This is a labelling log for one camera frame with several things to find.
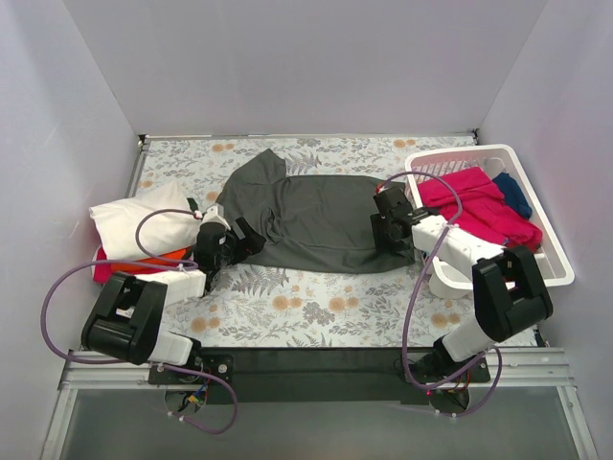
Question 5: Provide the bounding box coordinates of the folded white t shirt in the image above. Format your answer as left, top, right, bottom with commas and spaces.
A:
89, 181, 199, 260

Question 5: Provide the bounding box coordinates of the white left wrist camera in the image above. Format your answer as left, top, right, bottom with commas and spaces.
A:
193, 203, 231, 230

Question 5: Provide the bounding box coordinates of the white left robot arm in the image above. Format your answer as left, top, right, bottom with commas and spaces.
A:
81, 218, 265, 383

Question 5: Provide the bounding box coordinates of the white plastic laundry basket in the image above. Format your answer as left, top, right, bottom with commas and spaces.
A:
405, 144, 575, 299

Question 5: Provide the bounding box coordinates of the floral patterned table mat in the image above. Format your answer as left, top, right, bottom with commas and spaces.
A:
133, 135, 474, 347

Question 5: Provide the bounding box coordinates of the folded magenta t shirt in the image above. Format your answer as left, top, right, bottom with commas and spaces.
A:
92, 246, 114, 285

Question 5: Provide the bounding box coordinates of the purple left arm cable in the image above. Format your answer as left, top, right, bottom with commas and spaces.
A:
41, 207, 239, 435

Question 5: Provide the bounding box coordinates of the folded dark green t shirt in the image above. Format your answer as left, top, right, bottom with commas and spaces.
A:
187, 197, 199, 212

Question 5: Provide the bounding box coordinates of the aluminium frame rail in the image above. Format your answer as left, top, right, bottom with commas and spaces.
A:
40, 143, 159, 460

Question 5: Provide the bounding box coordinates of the pink t shirt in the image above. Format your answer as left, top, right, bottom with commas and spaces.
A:
418, 167, 543, 252

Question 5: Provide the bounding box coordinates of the grey t shirt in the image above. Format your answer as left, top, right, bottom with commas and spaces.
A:
217, 149, 409, 274

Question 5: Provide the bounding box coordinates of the folded orange t shirt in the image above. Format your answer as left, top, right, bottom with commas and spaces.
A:
111, 247, 192, 274

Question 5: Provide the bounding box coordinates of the navy blue t shirt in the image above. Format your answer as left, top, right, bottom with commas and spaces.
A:
492, 172, 533, 220

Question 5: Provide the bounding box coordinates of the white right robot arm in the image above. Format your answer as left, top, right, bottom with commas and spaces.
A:
371, 187, 554, 381

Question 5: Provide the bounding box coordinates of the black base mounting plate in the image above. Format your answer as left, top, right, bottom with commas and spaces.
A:
148, 346, 489, 406

